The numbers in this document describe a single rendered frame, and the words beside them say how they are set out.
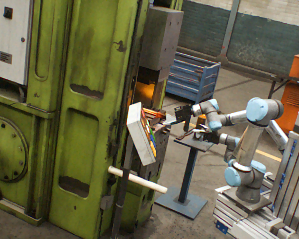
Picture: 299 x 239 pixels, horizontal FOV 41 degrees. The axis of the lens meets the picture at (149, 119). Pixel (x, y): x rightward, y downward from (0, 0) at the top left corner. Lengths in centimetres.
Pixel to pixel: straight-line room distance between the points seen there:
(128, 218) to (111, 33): 148
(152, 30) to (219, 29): 834
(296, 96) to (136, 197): 370
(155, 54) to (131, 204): 121
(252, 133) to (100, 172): 116
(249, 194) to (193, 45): 917
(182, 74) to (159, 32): 414
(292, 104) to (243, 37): 478
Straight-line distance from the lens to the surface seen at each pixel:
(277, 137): 289
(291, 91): 625
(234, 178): 231
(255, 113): 216
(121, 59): 257
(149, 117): 295
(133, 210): 322
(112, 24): 265
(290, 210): 256
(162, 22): 271
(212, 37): 1112
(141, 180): 278
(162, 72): 285
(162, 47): 272
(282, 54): 1046
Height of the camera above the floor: 198
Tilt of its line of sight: 20 degrees down
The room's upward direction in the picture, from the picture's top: 11 degrees clockwise
